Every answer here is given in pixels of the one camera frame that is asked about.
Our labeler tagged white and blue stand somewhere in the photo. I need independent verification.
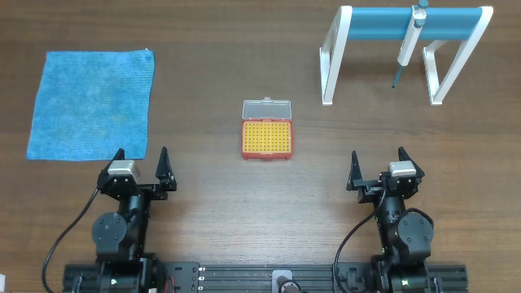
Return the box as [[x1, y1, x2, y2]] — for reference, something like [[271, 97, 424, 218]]
[[318, 4, 495, 107]]

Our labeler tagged white pipette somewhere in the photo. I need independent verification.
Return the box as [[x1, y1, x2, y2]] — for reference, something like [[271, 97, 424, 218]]
[[391, 0, 431, 90]]

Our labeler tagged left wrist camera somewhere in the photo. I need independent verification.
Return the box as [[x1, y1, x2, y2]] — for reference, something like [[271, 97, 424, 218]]
[[107, 159, 141, 182]]

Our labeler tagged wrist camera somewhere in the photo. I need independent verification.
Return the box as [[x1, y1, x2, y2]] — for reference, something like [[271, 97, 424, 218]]
[[388, 160, 418, 178], [107, 159, 141, 182]]

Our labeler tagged blue cloth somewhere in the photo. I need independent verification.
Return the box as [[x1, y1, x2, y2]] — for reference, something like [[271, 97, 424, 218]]
[[25, 49, 156, 162]]

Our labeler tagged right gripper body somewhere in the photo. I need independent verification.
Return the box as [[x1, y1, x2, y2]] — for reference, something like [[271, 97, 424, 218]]
[[346, 171, 423, 203]]

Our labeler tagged red and yellow tip box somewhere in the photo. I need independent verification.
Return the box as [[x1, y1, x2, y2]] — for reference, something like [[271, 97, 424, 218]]
[[240, 96, 294, 161]]

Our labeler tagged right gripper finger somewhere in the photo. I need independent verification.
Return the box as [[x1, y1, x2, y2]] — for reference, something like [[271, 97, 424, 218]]
[[397, 146, 426, 178], [346, 150, 364, 191]]

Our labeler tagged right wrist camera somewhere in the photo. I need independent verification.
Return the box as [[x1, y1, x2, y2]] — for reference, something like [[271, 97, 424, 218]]
[[388, 160, 418, 178]]

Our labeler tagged mounting rail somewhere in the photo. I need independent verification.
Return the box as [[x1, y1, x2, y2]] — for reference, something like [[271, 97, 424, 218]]
[[63, 262, 469, 293]]

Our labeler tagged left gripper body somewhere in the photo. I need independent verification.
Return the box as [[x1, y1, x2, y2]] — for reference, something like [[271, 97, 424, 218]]
[[96, 167, 169, 201]]

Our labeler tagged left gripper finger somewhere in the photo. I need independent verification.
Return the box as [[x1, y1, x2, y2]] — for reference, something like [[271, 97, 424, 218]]
[[107, 147, 126, 168], [155, 146, 178, 192]]

